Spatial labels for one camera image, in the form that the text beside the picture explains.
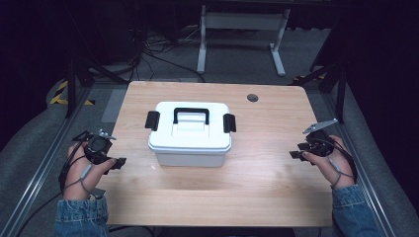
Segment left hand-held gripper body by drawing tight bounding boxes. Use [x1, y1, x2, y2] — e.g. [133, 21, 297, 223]
[72, 128, 118, 166]

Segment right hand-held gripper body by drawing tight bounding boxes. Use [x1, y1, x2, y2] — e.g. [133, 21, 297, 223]
[301, 118, 339, 158]

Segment black box latch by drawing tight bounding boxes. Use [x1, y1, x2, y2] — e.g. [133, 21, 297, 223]
[222, 113, 237, 134]
[144, 111, 161, 132]

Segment white storage box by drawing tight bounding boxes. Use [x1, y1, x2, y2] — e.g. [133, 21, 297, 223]
[147, 143, 233, 168]

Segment white box lid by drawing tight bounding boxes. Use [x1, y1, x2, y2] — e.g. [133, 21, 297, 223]
[147, 101, 233, 153]

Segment black lid handle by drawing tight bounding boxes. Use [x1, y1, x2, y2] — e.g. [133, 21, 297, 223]
[173, 107, 210, 125]

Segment person's right hand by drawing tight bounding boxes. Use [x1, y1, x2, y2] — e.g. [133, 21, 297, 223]
[302, 134, 358, 190]

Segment person's left hand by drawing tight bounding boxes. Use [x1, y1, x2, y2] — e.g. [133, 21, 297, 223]
[62, 141, 117, 201]

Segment yellow black floor tape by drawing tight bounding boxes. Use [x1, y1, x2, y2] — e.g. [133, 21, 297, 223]
[48, 79, 96, 107]

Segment black tripod stand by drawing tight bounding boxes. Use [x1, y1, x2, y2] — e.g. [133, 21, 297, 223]
[290, 60, 351, 125]
[64, 55, 129, 119]

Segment white metal stand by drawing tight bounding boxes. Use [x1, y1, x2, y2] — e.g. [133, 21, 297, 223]
[196, 4, 292, 78]

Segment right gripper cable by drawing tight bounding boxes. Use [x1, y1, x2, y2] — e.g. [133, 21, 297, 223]
[315, 136, 359, 191]

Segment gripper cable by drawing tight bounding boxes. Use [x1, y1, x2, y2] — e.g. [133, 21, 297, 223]
[14, 134, 107, 237]
[315, 136, 359, 191]

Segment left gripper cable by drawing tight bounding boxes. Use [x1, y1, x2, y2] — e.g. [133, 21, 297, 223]
[14, 134, 107, 237]

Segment aluminium floor rail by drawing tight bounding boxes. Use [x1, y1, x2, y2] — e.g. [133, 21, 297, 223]
[320, 92, 398, 237]
[0, 86, 94, 237]

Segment floor cables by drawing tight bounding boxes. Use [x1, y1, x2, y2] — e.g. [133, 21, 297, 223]
[112, 23, 207, 83]

